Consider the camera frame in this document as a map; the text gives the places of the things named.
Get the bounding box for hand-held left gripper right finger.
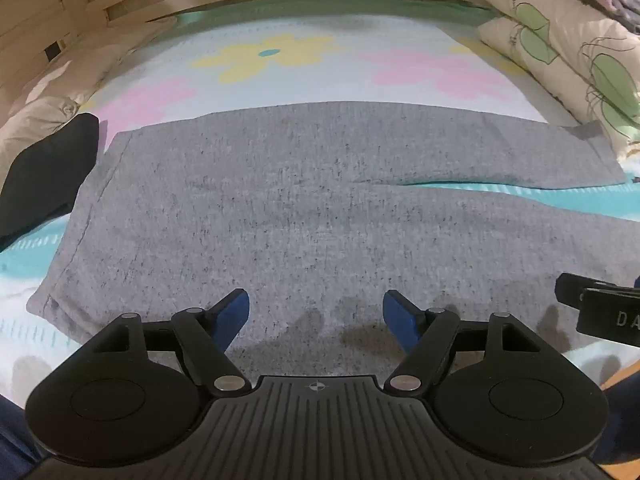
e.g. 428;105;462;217
382;289;566;396

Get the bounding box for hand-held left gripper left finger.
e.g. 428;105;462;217
75;288;253;397

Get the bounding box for grey pants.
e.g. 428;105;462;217
26;101;640;378

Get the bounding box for person's right leg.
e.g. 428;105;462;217
595;370;640;467

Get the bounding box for person's leg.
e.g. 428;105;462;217
595;370;640;467
0;394;40;480

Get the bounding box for black cloth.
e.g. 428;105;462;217
0;112;101;253

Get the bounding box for leaf print cream pillow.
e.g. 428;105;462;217
476;16;640;163
474;0;640;93

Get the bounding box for person's left leg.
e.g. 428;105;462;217
0;394;40;480

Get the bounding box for floral printed blanket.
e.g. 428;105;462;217
0;0;640;403

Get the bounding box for cream quilt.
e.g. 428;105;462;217
0;55;133;183

